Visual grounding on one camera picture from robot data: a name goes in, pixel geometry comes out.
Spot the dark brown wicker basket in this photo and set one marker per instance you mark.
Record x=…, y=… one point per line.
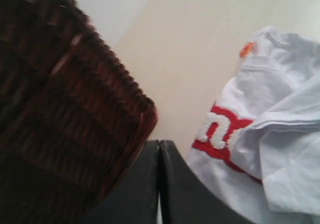
x=72, y=118

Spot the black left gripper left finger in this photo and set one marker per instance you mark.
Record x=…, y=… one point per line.
x=135, y=199

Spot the white t-shirt with red lettering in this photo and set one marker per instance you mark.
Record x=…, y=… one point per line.
x=258, y=149

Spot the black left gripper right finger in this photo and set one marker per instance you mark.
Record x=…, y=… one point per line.
x=183, y=198

